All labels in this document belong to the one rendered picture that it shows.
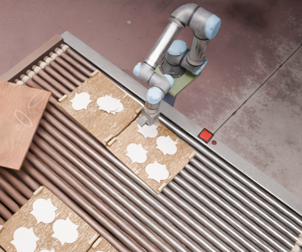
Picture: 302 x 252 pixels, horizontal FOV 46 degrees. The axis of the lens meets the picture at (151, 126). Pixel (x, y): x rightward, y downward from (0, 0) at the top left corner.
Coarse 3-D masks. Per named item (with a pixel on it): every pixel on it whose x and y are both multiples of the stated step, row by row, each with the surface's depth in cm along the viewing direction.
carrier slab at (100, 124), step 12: (84, 84) 224; (96, 84) 225; (108, 84) 226; (72, 96) 219; (96, 96) 221; (120, 96) 223; (72, 108) 215; (96, 108) 217; (132, 108) 219; (84, 120) 212; (96, 120) 213; (108, 120) 214; (120, 120) 214; (132, 120) 217; (96, 132) 209; (108, 132) 210
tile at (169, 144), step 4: (160, 136) 211; (164, 136) 211; (168, 136) 211; (156, 140) 209; (160, 140) 210; (164, 140) 210; (168, 140) 210; (172, 140) 210; (160, 144) 208; (164, 144) 209; (168, 144) 209; (172, 144) 209; (156, 148) 208; (160, 148) 207; (164, 148) 207; (168, 148) 208; (172, 148) 208; (176, 148) 208; (164, 152) 206; (168, 152) 206; (172, 152) 207
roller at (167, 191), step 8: (24, 80) 223; (40, 88) 222; (56, 104) 218; (64, 112) 216; (72, 120) 215; (168, 192) 198; (176, 200) 196; (184, 208) 195; (192, 208) 195; (192, 216) 195; (200, 216) 193; (208, 224) 192; (216, 232) 190; (224, 232) 191; (224, 240) 189; (232, 240) 189; (232, 248) 189; (240, 248) 187
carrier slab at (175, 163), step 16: (128, 128) 212; (160, 128) 215; (112, 144) 206; (128, 144) 208; (144, 144) 209; (176, 144) 211; (128, 160) 203; (160, 160) 205; (176, 160) 206; (144, 176) 199
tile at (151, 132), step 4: (140, 128) 212; (144, 128) 212; (148, 128) 213; (152, 128) 213; (140, 132) 211; (144, 132) 211; (148, 132) 211; (152, 132) 212; (156, 132) 212; (144, 136) 210; (148, 136) 210; (152, 136) 210
